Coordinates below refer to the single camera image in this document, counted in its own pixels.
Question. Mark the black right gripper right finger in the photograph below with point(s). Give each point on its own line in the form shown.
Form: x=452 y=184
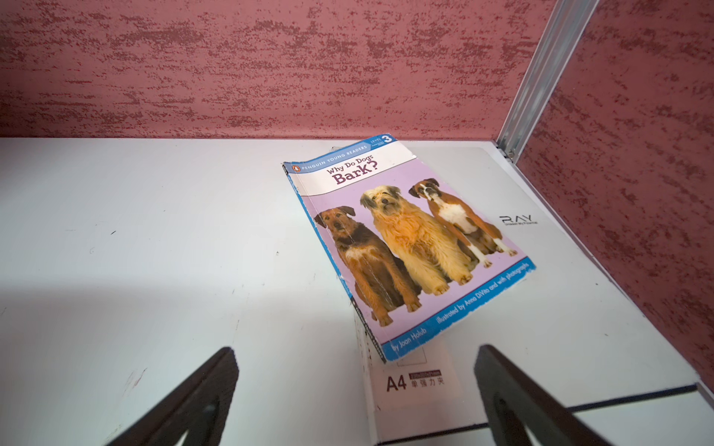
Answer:
x=518 y=408

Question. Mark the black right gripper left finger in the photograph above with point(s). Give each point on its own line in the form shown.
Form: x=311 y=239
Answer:
x=195 y=412

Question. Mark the dog book blue cover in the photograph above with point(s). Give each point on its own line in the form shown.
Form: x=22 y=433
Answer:
x=413 y=257

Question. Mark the right aluminium corner post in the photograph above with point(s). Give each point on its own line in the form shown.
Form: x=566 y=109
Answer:
x=566 y=25

